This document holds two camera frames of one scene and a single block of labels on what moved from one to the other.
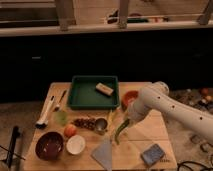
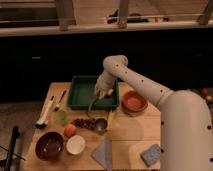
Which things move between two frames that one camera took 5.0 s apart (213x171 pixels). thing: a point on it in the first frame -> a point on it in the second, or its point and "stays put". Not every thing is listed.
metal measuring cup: x=100 y=125 stays put
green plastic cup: x=61 y=117 stays put
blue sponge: x=152 y=154 stays put
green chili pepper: x=119 y=128 -> x=92 y=105
